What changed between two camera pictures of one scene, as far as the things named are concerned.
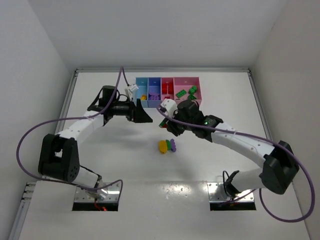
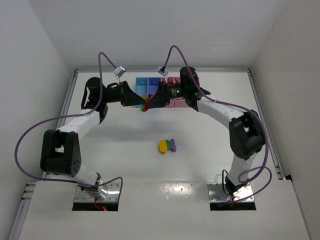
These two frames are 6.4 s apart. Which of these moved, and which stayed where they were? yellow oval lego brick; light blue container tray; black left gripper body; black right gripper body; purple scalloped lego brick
Moved: black right gripper body; black left gripper body
Stayed: purple scalloped lego brick; light blue container tray; yellow oval lego brick
